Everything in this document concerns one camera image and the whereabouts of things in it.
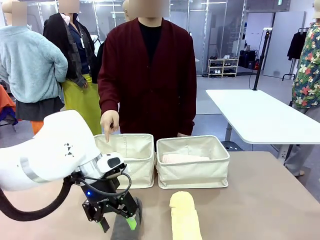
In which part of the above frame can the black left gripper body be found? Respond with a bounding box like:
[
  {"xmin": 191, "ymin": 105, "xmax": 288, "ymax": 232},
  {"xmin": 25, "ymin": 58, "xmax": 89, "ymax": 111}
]
[{"xmin": 72, "ymin": 172, "xmax": 140, "ymax": 223}]

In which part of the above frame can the gray towel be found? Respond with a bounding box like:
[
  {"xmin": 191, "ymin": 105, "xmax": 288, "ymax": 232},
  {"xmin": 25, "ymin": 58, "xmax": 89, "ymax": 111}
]
[{"xmin": 109, "ymin": 196, "xmax": 144, "ymax": 240}]

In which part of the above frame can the pink towel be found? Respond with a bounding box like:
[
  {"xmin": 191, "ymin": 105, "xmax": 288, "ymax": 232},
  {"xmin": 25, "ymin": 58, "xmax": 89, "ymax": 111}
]
[{"xmin": 161, "ymin": 153, "xmax": 211, "ymax": 164}]

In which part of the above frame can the person left forearm maroon sleeve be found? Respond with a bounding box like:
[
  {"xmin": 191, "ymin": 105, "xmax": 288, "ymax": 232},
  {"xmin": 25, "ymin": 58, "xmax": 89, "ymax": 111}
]
[{"xmin": 177, "ymin": 74, "xmax": 197, "ymax": 137}]

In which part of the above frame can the person right forearm maroon sleeve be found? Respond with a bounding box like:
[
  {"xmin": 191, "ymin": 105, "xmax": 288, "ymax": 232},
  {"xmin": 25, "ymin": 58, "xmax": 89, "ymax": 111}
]
[{"xmin": 97, "ymin": 72, "xmax": 122, "ymax": 118}]

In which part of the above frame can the person right hand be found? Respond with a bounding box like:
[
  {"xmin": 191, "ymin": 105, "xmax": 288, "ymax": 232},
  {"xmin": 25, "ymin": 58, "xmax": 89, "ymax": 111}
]
[{"xmin": 99, "ymin": 110, "xmax": 121, "ymax": 144}]

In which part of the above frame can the cream fabric basket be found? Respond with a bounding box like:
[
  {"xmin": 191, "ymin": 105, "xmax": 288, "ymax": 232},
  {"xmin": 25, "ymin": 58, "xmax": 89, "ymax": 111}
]
[
  {"xmin": 93, "ymin": 133, "xmax": 155, "ymax": 190},
  {"xmin": 156, "ymin": 134, "xmax": 231, "ymax": 190}
]

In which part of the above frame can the yellow rolled towel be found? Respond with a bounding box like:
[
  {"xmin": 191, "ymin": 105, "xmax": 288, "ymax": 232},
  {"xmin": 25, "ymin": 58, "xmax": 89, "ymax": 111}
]
[{"xmin": 169, "ymin": 191, "xmax": 203, "ymax": 240}]

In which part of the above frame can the person in maroon cardigan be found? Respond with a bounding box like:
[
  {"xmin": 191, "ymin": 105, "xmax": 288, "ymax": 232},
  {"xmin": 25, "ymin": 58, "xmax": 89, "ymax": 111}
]
[{"xmin": 97, "ymin": 17, "xmax": 197, "ymax": 152}]

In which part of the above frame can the orange cloth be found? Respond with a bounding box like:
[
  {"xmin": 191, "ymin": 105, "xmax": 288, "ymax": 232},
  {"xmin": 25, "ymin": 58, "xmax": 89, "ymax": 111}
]
[{"xmin": 0, "ymin": 84, "xmax": 17, "ymax": 126}]

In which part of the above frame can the white rounded table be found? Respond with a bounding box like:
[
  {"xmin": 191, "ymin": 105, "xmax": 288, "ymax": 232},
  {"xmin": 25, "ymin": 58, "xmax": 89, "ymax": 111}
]
[{"xmin": 205, "ymin": 89, "xmax": 320, "ymax": 161}]

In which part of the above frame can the wooden shoe rack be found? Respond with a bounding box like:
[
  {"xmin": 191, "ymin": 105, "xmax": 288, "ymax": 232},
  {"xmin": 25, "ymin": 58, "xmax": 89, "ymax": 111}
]
[{"xmin": 207, "ymin": 57, "xmax": 240, "ymax": 78}]

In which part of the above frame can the black suitcase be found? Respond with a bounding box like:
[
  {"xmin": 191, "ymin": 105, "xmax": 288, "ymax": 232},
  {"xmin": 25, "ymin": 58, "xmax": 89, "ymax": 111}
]
[{"xmin": 239, "ymin": 49, "xmax": 258, "ymax": 70}]

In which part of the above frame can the black pole stand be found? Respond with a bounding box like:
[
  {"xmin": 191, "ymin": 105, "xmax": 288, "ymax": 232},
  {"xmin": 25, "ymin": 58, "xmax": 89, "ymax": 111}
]
[{"xmin": 252, "ymin": 27, "xmax": 273, "ymax": 91}]

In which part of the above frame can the black garment rack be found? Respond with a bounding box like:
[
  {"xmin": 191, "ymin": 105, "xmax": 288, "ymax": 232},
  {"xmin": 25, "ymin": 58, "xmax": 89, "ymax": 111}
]
[{"xmin": 281, "ymin": 27, "xmax": 310, "ymax": 81}]

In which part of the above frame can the mannequin in floral shirt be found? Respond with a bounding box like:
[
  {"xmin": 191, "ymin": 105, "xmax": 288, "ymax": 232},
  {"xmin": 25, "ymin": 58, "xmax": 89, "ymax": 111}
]
[{"xmin": 283, "ymin": 0, "xmax": 320, "ymax": 177}]

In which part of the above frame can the black hanging garment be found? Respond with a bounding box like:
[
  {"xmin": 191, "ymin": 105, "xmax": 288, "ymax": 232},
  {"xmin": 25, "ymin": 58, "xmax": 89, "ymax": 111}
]
[{"xmin": 286, "ymin": 31, "xmax": 308, "ymax": 61}]

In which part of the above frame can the thin black cable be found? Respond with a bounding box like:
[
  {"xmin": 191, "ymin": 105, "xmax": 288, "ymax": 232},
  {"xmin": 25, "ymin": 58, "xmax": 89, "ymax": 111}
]
[{"xmin": 81, "ymin": 171, "xmax": 133, "ymax": 197}]

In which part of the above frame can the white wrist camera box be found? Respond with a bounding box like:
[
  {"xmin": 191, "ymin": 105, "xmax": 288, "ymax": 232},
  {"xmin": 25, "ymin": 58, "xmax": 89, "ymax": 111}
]
[{"xmin": 96, "ymin": 151, "xmax": 126, "ymax": 174}]

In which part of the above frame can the black corrugated cable hose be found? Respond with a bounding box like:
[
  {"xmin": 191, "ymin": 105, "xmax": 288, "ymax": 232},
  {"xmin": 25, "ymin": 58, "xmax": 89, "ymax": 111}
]
[{"xmin": 0, "ymin": 174, "xmax": 75, "ymax": 222}]

